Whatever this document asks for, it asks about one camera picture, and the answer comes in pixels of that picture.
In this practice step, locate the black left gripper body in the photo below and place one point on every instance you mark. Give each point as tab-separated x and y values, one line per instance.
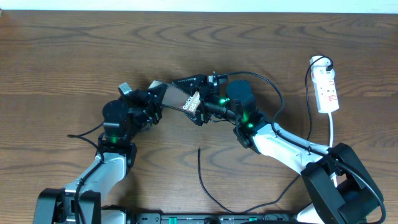
144	111

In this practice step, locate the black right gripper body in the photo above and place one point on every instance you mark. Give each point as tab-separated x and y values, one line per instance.
208	89

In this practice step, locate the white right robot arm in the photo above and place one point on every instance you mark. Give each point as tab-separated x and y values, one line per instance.
340	187

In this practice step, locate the white USB charger adapter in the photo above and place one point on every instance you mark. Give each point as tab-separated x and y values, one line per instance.
318	63

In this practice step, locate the white power strip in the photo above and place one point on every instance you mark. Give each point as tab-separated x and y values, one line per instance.
325	89

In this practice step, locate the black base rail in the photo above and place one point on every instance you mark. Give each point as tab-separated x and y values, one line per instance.
156	218

